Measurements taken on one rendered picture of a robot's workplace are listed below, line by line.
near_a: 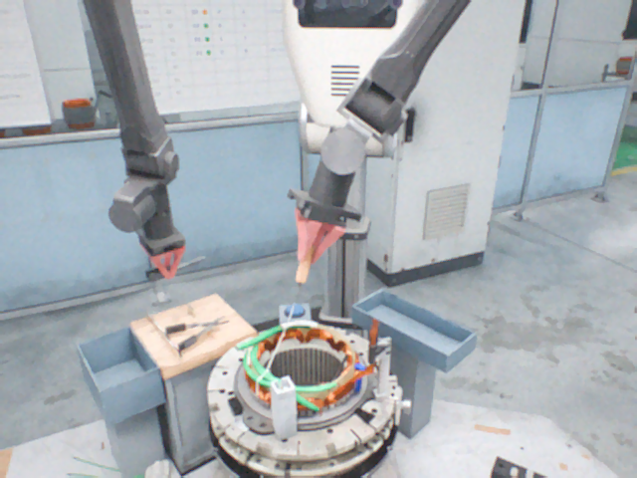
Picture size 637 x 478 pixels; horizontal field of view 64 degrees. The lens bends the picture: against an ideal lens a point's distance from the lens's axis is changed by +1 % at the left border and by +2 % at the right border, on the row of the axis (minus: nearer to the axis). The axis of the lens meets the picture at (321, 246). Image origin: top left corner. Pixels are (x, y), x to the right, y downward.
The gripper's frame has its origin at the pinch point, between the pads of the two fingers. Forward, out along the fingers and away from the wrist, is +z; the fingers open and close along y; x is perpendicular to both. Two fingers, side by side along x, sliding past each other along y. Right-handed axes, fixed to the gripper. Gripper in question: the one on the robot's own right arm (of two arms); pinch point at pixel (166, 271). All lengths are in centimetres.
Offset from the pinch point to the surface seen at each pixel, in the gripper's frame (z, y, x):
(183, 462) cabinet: 35.1, 16.3, -8.5
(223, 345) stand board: 11.1, 14.7, 3.9
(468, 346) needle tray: 13, 42, 45
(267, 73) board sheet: 5, -169, 124
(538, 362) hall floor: 129, -3, 179
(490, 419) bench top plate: 40, 44, 56
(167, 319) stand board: 11.8, -0.5, -1.6
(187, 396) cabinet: 20.1, 14.5, -4.7
